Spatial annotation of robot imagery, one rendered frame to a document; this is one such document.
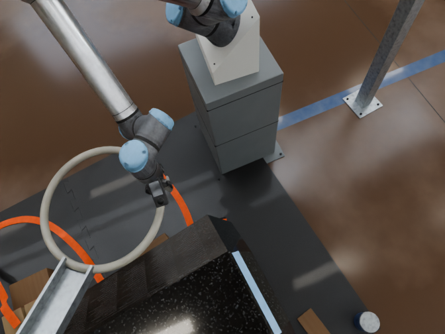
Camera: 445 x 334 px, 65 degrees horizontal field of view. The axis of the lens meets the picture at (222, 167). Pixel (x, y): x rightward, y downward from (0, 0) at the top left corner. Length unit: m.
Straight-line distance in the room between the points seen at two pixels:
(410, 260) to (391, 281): 0.18
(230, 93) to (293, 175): 0.93
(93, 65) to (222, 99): 0.66
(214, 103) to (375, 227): 1.30
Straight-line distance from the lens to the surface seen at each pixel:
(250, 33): 1.52
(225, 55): 1.57
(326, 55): 2.96
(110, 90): 1.21
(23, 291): 2.50
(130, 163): 1.08
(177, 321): 1.36
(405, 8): 2.10
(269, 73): 1.71
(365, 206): 2.39
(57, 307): 1.40
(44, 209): 1.51
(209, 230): 1.53
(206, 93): 1.66
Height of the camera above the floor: 2.18
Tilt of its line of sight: 66 degrees down
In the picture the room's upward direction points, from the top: 12 degrees counter-clockwise
